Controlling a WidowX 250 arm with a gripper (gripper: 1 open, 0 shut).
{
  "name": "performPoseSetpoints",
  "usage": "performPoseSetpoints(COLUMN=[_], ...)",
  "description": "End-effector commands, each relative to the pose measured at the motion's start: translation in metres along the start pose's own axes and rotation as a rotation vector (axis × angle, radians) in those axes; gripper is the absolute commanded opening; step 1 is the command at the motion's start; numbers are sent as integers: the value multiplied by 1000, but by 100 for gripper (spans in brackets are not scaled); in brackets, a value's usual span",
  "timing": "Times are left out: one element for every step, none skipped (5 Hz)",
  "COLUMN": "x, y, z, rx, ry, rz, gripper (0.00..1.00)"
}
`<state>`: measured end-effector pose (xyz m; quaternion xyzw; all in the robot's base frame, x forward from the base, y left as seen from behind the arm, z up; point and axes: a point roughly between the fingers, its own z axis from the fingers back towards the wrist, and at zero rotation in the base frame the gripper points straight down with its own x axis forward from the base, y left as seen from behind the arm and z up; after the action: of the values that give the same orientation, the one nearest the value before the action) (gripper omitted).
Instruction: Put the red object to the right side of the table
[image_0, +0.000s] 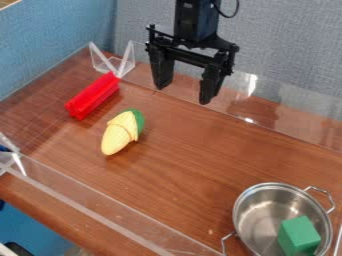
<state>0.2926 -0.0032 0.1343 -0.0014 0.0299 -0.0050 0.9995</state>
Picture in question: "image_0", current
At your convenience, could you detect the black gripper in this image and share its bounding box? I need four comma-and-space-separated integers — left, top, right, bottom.
145, 24, 239, 105

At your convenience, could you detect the red rectangular block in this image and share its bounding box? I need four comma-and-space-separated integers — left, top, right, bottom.
64, 72, 120, 120

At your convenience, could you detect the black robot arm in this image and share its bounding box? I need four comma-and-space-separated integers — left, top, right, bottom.
145, 0, 239, 105

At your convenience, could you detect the yellow toy corn cob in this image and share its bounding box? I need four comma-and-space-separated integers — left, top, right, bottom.
101, 109, 145, 155

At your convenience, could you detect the clear acrylic back barrier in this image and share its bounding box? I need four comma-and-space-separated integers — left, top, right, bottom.
123, 41, 342, 153

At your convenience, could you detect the clear acrylic barrier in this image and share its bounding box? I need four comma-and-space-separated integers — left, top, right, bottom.
8, 155, 222, 256
123, 41, 342, 153

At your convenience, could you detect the silver metal pot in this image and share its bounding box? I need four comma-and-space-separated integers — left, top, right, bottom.
220, 182, 335, 256

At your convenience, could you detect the clear acrylic front barrier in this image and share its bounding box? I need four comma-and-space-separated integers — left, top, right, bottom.
8, 155, 222, 256

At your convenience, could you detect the green cube block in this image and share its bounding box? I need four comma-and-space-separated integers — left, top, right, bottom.
276, 216, 322, 256

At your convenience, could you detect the clear acrylic corner bracket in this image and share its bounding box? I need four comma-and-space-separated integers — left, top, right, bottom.
88, 42, 136, 78

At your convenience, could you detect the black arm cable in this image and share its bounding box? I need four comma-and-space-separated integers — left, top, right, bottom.
210, 0, 240, 20

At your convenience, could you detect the clear acrylic left bracket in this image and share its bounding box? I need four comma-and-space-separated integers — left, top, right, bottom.
0, 132, 27, 177

